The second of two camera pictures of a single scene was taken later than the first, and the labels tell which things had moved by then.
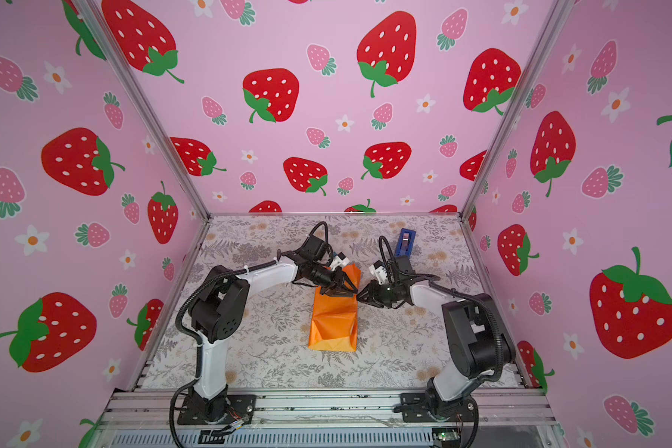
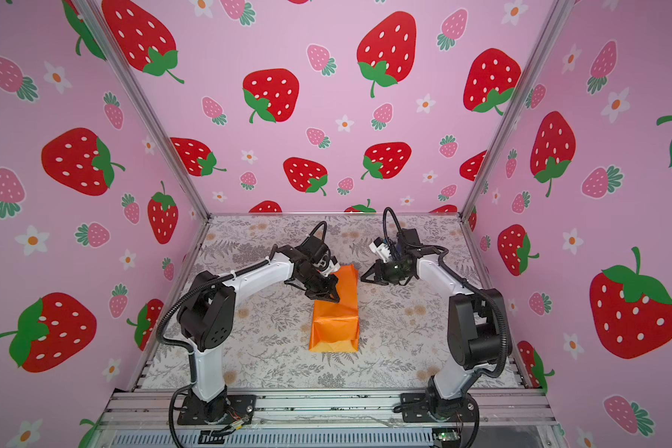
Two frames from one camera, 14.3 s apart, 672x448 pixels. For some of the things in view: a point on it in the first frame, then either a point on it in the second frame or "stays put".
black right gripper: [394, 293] to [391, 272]
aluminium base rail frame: [150, 418] stays put
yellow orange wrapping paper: [334, 318] stays put
